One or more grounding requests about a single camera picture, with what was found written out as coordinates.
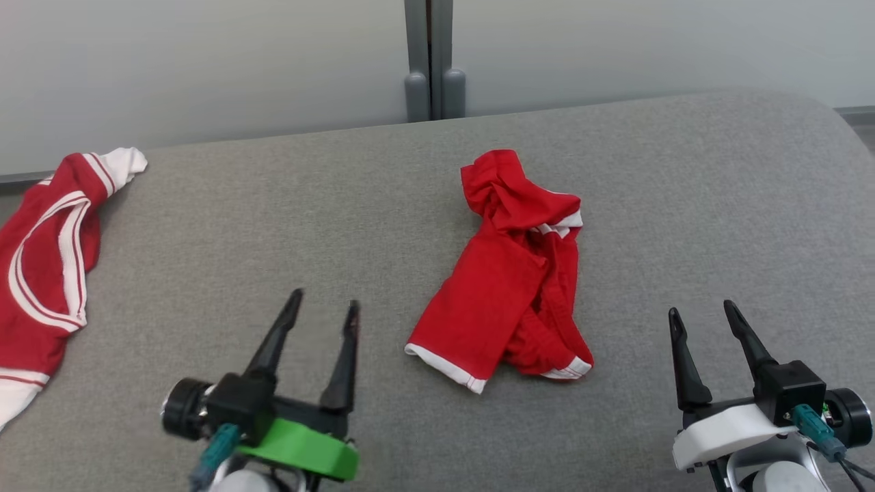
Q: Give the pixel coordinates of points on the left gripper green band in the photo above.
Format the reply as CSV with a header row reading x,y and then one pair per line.
x,y
307,447

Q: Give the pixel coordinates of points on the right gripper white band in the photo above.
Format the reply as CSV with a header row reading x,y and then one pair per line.
x,y
724,434

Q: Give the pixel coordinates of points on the red shorts white trim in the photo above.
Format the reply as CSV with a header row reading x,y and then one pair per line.
x,y
492,294

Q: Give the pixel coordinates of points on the red white basketball jersey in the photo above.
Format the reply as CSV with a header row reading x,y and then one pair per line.
x,y
41,273

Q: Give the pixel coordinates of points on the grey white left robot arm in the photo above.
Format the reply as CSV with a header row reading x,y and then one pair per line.
x,y
253,482

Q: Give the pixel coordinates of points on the grey fabric sofa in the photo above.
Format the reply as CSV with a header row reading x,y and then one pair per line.
x,y
273,225

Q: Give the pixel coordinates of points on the dark grey baseboard strip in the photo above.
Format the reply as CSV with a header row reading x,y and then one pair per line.
x,y
20,179
858,115

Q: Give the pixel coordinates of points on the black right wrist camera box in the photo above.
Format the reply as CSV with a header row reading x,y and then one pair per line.
x,y
789,393

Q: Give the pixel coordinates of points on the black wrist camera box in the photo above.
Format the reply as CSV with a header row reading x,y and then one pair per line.
x,y
239,403
789,393

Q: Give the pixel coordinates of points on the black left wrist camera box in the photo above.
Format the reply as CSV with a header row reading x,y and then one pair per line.
x,y
239,403

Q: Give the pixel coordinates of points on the grey partition post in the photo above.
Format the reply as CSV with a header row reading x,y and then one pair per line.
x,y
451,68
417,68

